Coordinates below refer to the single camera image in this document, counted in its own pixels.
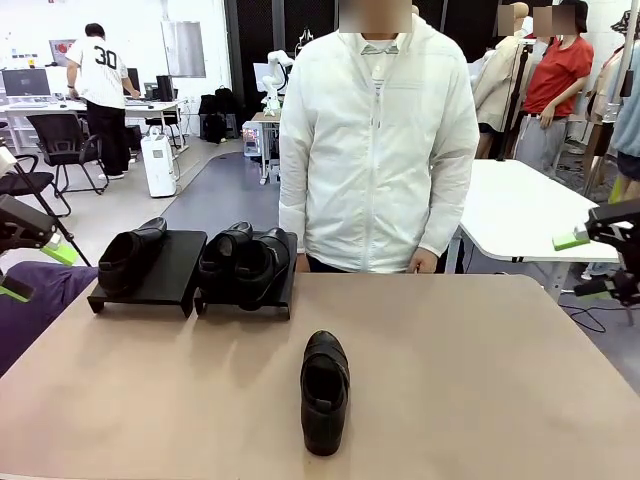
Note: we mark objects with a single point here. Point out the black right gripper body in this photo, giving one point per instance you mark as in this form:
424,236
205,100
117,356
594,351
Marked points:
632,265

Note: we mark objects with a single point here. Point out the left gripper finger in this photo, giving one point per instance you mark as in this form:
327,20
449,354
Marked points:
25,222
15,291

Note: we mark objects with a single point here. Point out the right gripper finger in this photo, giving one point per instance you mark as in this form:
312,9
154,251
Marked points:
615,212
610,291

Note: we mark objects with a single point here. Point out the black leather shoe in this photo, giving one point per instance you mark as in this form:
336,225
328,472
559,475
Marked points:
325,395
262,270
130,260
225,250

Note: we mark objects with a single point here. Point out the person's right forearm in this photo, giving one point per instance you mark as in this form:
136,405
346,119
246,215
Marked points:
292,225

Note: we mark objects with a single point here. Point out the small white robot arm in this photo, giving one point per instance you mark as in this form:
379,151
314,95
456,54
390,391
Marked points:
275,75

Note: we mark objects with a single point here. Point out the person's left forearm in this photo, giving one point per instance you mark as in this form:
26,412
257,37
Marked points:
447,215

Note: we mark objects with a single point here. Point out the black metal shoe stand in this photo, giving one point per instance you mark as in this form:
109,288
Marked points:
175,280
215,306

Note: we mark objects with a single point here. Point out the person's left hand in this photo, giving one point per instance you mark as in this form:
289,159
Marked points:
426,262

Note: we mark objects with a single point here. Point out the purple cushion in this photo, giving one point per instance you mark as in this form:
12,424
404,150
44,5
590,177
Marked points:
35,305

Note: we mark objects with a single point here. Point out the black mesh office chair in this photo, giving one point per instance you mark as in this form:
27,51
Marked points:
62,140

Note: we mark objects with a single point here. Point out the white table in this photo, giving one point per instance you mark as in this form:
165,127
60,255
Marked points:
520,210

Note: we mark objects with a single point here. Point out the light blue garment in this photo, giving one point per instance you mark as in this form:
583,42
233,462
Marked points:
631,115

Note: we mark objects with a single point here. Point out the mannequin in tan jacket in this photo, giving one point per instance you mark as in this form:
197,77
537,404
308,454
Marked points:
602,100

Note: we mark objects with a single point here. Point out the silver computer monitor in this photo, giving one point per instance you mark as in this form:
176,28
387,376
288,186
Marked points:
27,82

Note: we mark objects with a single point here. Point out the mannequin in red T-shirt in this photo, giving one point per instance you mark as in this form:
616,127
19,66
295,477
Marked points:
555,85

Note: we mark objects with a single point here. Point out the white air purifier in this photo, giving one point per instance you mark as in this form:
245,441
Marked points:
160,165

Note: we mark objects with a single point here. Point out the person in numbered white jersey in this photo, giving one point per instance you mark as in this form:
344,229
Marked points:
102,75

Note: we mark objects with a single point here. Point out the mannequin in beige coat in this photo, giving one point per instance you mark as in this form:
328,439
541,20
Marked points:
500,85

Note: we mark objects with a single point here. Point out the grey poster with red circle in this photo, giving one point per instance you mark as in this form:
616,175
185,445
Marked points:
59,50

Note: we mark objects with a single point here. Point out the black computer monitor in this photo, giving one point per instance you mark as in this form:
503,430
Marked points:
133,79

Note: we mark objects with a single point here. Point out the black computer tower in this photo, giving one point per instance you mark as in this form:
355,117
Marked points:
165,87

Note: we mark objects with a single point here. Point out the black backpack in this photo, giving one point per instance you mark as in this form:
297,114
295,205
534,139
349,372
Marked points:
215,127
226,100

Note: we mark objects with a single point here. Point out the person in white jacket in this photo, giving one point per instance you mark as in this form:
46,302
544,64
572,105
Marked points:
375,150

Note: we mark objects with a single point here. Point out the workbench with electronics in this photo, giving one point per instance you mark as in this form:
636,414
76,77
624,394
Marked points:
262,135

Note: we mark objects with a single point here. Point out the metal wall panel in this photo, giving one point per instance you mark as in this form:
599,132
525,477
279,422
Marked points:
183,48

